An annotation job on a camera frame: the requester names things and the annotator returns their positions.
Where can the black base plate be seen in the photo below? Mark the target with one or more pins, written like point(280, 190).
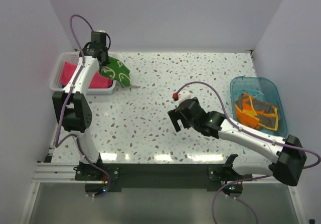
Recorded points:
point(116, 177)

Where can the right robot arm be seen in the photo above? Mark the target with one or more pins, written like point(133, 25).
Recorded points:
point(286, 158)

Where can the yellow green patterned towel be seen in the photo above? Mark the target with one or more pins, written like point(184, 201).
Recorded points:
point(117, 71)

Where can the aluminium rail frame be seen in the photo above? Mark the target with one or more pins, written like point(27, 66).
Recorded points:
point(55, 196)

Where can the orange grey patterned towel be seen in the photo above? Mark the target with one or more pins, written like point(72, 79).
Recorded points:
point(255, 113)

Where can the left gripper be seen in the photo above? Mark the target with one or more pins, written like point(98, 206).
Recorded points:
point(107, 61)

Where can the pink towel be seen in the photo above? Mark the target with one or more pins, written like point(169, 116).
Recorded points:
point(98, 81)

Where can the teal plastic tub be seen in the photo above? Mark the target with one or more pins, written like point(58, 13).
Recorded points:
point(261, 89)

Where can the white plastic basket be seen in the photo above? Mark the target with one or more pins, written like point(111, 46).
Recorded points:
point(73, 57)

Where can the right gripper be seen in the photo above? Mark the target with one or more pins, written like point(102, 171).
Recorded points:
point(175, 115)

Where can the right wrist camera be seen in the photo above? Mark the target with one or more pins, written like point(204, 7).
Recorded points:
point(181, 96)

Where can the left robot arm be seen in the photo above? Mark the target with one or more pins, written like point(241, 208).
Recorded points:
point(73, 112)

